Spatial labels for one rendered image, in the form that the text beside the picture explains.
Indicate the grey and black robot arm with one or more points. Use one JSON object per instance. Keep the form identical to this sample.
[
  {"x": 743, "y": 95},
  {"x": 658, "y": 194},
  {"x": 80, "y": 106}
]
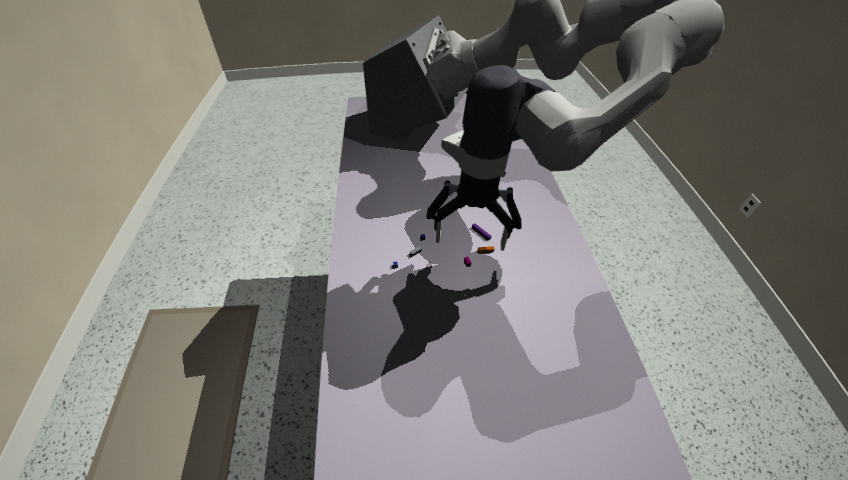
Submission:
[{"x": 560, "y": 135}]

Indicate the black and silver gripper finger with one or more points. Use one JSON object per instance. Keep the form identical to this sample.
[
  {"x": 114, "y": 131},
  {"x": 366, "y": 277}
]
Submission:
[
  {"x": 503, "y": 217},
  {"x": 437, "y": 214}
]

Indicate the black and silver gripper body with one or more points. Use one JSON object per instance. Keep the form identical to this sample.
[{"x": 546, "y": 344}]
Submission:
[{"x": 478, "y": 187}]

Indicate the purple rod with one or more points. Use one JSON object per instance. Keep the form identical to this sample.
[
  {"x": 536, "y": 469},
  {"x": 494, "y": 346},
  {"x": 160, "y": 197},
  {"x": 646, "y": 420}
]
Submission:
[{"x": 481, "y": 231}]

